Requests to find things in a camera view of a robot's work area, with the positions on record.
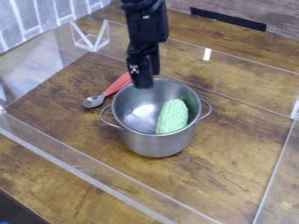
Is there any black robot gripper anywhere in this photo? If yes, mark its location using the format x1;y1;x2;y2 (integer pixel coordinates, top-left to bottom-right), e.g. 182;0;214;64
121;0;170;88

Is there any green bumpy gourd toy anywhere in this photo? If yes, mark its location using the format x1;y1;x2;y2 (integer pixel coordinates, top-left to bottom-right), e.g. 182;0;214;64
155;99;189;134

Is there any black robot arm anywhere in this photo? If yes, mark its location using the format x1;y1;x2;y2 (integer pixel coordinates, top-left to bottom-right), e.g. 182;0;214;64
121;0;170;88

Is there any silver metal pot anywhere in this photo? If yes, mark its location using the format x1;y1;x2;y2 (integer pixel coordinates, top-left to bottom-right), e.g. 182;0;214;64
99;79;213;158

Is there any black strip on table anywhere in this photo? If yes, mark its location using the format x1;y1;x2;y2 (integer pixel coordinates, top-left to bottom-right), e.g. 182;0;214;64
190;7;267;32

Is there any clear acrylic corner bracket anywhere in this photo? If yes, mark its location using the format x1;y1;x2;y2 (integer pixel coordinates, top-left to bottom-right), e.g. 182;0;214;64
70;20;110;52

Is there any red-handled metal spoon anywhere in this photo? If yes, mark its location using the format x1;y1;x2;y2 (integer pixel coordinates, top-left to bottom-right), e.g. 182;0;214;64
83;73;131;109

